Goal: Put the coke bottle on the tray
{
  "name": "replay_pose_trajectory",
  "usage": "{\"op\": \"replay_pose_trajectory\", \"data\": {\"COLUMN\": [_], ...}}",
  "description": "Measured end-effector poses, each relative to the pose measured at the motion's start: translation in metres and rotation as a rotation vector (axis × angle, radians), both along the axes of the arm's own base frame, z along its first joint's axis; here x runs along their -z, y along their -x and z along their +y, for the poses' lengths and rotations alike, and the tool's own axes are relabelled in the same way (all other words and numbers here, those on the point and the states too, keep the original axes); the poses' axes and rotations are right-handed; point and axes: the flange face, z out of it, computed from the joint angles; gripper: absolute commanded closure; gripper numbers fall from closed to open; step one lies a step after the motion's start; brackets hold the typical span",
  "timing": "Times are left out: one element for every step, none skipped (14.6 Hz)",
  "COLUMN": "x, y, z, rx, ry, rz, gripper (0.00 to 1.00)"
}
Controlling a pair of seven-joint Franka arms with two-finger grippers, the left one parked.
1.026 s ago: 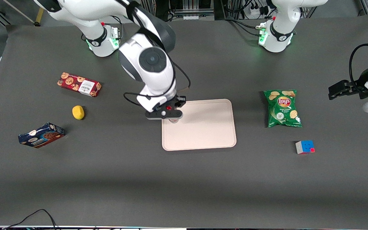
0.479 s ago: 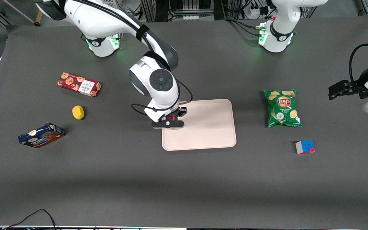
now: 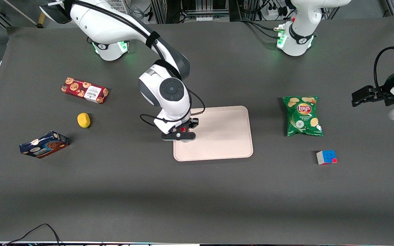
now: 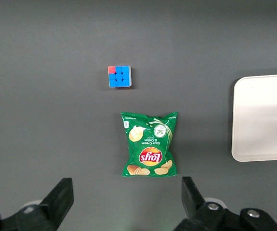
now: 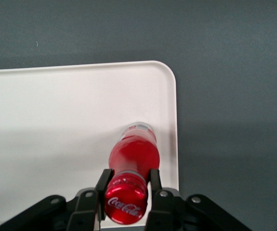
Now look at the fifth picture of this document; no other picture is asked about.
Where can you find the pale pink plastic tray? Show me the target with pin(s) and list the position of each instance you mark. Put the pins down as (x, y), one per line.
(56, 120)

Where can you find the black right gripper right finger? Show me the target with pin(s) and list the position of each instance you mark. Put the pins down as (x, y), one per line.
(167, 211)

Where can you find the red coke bottle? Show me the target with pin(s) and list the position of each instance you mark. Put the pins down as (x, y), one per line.
(133, 156)

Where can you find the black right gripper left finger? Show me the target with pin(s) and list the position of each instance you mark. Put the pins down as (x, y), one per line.
(83, 211)

